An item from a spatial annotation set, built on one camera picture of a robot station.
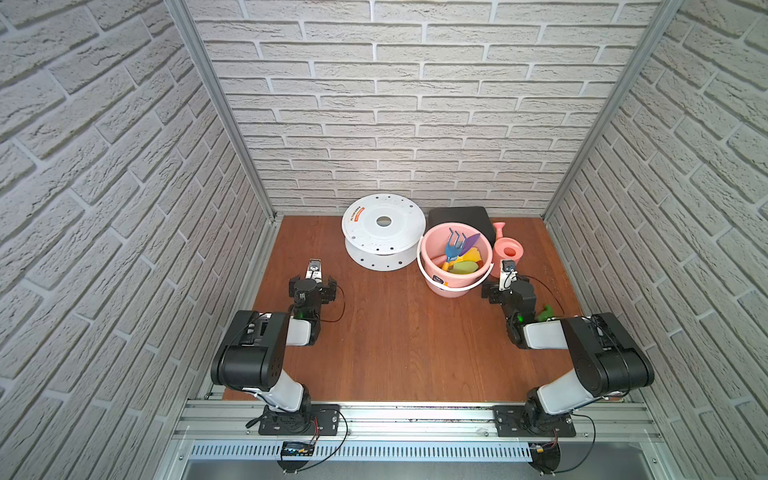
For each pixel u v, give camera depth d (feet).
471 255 3.00
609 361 1.50
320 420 2.39
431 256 3.22
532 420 2.19
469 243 2.97
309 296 2.36
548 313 3.05
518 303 2.34
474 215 3.75
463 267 3.08
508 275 2.58
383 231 3.30
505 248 3.11
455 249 3.08
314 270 2.61
